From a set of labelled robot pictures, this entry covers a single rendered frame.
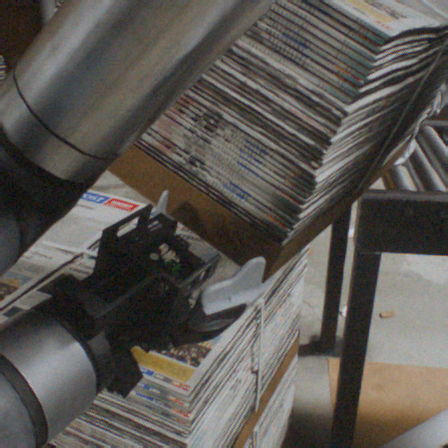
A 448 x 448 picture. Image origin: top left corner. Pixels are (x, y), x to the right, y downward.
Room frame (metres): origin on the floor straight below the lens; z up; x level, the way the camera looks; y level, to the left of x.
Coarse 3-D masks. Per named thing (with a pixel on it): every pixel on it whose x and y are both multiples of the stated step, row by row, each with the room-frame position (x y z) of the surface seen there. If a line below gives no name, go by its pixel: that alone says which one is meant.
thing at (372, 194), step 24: (384, 192) 0.98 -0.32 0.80; (408, 192) 0.98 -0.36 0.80; (432, 192) 0.98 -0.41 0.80; (360, 216) 0.96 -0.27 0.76; (384, 216) 0.95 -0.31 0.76; (408, 216) 0.95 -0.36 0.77; (432, 216) 0.94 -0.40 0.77; (360, 240) 0.96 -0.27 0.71; (384, 240) 0.95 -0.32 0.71; (408, 240) 0.95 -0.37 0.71; (432, 240) 0.94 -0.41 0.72
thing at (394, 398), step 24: (336, 360) 1.40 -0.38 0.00; (336, 384) 1.29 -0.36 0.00; (384, 384) 1.29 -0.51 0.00; (408, 384) 1.29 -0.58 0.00; (432, 384) 1.30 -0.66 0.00; (360, 408) 1.19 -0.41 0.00; (384, 408) 1.19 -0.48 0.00; (408, 408) 1.19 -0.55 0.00; (432, 408) 1.20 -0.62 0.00; (360, 432) 1.10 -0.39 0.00; (384, 432) 1.10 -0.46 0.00
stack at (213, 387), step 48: (96, 192) 0.92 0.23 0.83; (48, 240) 0.74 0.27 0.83; (96, 240) 0.74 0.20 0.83; (192, 240) 0.74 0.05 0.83; (0, 288) 0.61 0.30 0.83; (48, 288) 0.60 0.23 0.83; (288, 288) 0.67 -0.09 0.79; (240, 336) 0.52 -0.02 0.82; (288, 336) 0.68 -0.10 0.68; (144, 384) 0.44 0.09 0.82; (192, 384) 0.43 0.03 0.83; (240, 384) 0.53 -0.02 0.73; (288, 384) 0.70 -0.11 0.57; (96, 432) 0.47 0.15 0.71; (144, 432) 0.44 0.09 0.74; (192, 432) 0.42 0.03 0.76
